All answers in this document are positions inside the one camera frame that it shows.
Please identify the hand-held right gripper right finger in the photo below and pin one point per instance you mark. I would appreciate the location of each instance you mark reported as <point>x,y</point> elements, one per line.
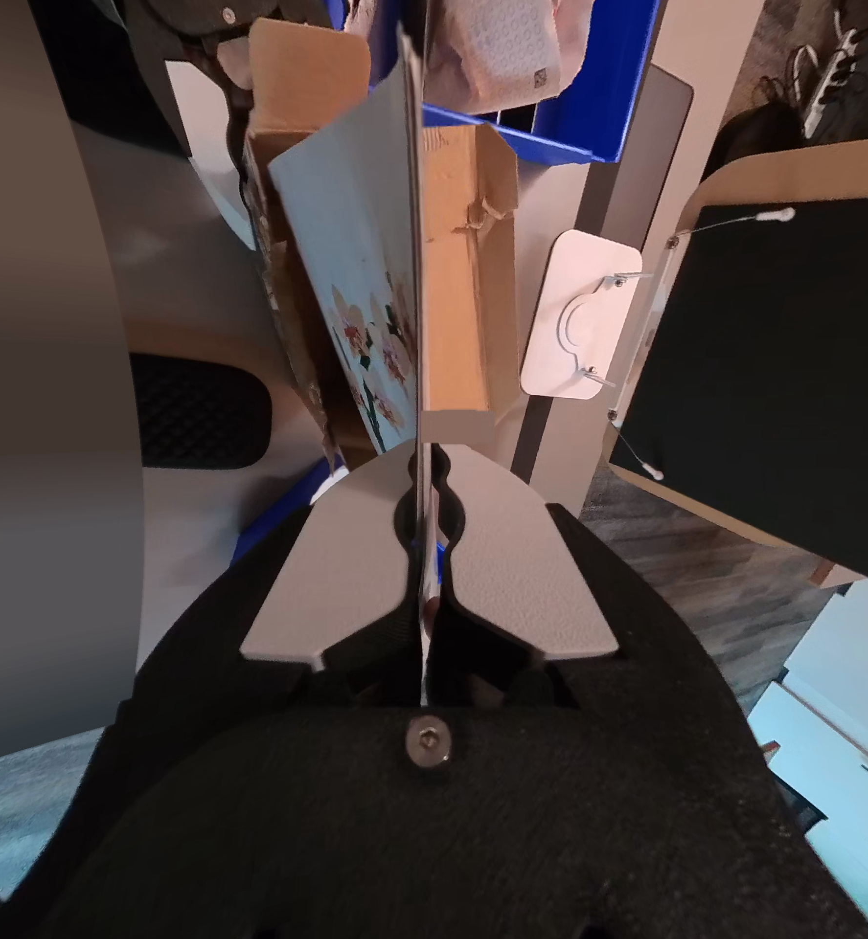
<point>529,572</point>

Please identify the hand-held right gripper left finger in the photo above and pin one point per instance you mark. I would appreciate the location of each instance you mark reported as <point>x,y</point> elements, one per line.
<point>331,572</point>

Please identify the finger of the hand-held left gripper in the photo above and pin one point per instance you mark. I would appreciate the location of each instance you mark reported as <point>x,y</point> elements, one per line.
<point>210,147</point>

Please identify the orchid instruction booklet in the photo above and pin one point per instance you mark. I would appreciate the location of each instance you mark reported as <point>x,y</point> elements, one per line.
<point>346,220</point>

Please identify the black orchid lego box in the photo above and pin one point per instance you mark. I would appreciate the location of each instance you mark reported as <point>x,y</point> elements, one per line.
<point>463,330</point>

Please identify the blue plastic bin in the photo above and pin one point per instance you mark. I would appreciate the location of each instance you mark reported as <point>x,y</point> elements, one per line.
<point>272,513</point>
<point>603,110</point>

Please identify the white tipped thin rod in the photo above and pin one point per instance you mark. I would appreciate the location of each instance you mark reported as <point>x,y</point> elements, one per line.
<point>775,215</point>
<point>647,468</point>

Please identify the black mesh cushion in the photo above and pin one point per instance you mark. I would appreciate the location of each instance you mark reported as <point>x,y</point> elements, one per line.
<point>199,411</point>

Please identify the white panel foot plate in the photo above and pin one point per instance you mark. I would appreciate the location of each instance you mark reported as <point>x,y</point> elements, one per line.
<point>581,315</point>

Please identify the large printed white paper bag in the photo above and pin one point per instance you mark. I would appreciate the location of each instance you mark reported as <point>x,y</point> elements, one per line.
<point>507,51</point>

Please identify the white power strip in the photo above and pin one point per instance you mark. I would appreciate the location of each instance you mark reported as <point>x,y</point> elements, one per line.
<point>830,73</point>

